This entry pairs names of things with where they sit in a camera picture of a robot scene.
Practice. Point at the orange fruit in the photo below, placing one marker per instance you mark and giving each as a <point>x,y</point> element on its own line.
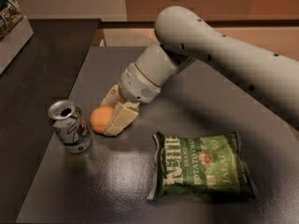
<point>100,118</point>

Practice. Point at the dark side table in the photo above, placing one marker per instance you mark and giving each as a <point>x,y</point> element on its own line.
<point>41,74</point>

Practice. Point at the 7up soda can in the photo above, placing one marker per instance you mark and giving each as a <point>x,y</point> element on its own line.
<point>70,126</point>

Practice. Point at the green jalapeno chips bag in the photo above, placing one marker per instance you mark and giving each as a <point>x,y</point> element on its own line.
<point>200,165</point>

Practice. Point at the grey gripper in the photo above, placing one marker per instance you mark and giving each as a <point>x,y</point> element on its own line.
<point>135,84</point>

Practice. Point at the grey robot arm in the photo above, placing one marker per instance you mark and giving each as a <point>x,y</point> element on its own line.
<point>182,37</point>

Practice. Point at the white snack box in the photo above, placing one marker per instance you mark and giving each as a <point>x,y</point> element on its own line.
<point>15,32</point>

